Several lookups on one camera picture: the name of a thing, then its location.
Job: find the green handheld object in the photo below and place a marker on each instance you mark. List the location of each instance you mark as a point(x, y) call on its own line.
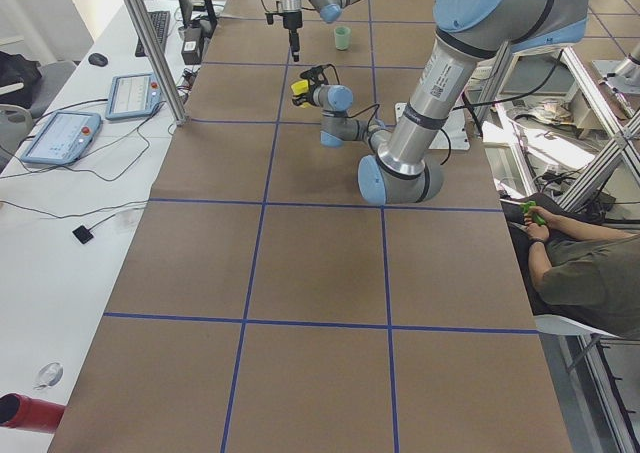
point(526, 207)

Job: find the blue teach pendant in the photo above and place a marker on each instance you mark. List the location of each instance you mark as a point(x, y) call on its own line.
point(133, 96)
point(63, 138)

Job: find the small black square device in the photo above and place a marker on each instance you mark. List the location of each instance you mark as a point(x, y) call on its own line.
point(83, 234)

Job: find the green plastic cup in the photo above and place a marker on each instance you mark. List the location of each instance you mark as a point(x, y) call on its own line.
point(342, 38)

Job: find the black computer mouse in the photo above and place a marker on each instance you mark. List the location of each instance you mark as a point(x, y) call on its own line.
point(97, 59)

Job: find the near blue teach pendant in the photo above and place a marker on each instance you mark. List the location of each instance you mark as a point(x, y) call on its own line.
point(63, 138)

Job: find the black power adapter box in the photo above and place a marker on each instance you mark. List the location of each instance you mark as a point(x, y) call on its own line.
point(192, 43)

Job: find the red cylinder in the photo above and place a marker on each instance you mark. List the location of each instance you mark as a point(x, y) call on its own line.
point(29, 414)

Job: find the far blue teach pendant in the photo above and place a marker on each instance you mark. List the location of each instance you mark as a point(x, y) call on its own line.
point(133, 96)

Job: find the yellow plastic cup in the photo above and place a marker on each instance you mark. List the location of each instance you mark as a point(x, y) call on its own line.
point(300, 87)

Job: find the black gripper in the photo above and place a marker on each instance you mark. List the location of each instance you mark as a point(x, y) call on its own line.
point(291, 21)
point(308, 95)

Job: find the seated person in green shirt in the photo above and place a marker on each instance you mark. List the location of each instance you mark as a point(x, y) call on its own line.
point(575, 268)

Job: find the black keyboard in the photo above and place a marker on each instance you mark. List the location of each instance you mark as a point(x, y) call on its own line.
point(160, 21)

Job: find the aluminium frame post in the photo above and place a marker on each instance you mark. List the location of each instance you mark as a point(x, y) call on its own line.
point(143, 27)

